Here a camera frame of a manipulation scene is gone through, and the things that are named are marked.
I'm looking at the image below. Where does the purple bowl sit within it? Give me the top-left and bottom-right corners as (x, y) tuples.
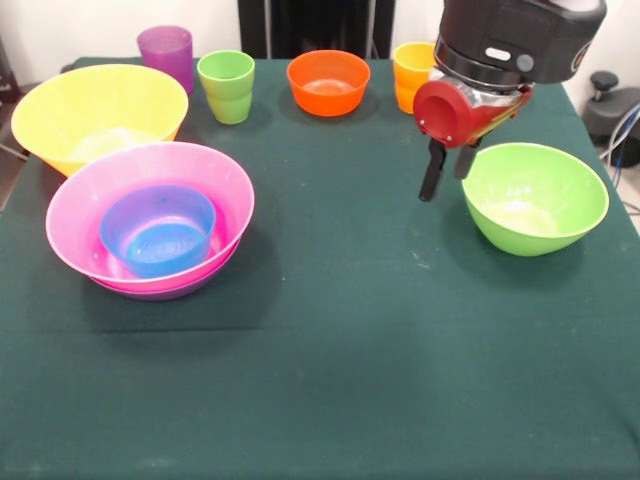
(91, 259), (236, 302)

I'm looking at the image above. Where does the large yellow bowl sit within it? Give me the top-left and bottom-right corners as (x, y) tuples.
(10, 63), (190, 179)

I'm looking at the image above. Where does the dark grey equipment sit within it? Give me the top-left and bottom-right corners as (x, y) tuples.
(0, 37), (24, 109)

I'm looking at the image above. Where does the orange bowl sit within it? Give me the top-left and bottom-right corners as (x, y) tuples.
(286, 49), (372, 118)

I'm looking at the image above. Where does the green bowl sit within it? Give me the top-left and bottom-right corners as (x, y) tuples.
(460, 142), (610, 258)

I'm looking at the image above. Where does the purple cup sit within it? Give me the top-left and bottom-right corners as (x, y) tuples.
(136, 25), (195, 96)

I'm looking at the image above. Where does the dark green tablecloth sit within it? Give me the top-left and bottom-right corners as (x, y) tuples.
(0, 55), (640, 480)

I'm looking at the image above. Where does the blue bowl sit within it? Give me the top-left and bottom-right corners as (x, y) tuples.
(99, 184), (218, 280)

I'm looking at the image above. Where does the blue-grey cable bundle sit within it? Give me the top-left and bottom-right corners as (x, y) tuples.
(598, 102), (640, 169)

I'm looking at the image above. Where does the large pink bowl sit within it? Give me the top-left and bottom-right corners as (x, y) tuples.
(45, 141), (257, 294)

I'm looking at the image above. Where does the yellow-orange cup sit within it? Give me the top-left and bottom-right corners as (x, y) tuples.
(392, 42), (439, 116)

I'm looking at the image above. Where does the green cup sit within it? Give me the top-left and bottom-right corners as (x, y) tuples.
(196, 50), (257, 126)

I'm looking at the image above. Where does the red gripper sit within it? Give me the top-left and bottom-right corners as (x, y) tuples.
(411, 78), (534, 203)

